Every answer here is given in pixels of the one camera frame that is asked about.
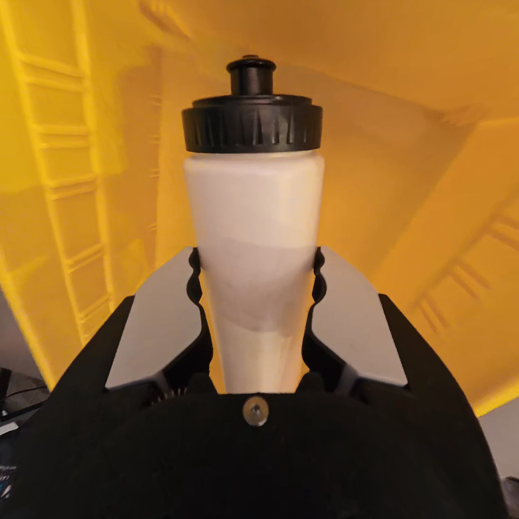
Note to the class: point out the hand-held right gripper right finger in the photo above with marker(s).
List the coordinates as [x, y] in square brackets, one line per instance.
[352, 324]

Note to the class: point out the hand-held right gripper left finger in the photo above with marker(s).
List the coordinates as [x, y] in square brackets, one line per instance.
[162, 324]

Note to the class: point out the white plastic bottle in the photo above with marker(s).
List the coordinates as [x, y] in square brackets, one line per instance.
[251, 223]

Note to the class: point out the yellow plastic bin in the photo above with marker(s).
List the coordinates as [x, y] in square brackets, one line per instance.
[405, 162]

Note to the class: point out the black bottle lid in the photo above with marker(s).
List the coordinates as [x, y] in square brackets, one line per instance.
[251, 125]

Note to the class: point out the dark printed cloth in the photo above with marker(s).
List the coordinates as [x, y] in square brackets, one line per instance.
[6, 478]

